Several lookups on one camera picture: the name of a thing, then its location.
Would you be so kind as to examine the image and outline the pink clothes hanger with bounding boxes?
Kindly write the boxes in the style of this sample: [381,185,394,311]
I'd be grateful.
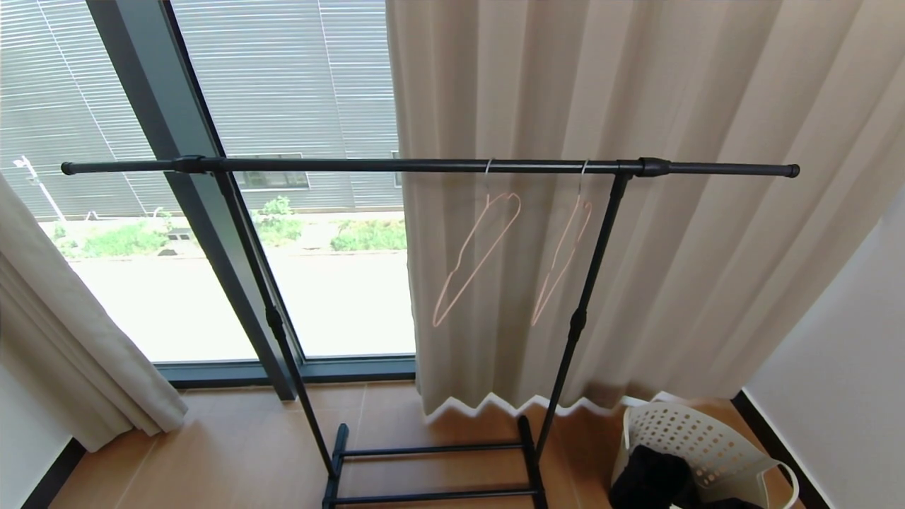
[432,159,522,328]
[530,159,594,327]

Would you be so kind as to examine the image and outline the black clothes rack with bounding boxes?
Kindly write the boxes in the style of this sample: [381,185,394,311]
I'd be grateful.
[60,156,801,509]

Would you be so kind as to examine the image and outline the heap of clothes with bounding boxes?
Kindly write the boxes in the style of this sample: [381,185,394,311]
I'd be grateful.
[609,445,764,509]

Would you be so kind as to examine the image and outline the white laundry basket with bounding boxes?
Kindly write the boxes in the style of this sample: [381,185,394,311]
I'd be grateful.
[609,401,800,509]

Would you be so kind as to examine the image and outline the beige curtain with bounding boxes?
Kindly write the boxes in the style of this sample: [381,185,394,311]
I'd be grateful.
[0,173,189,453]
[385,0,905,425]

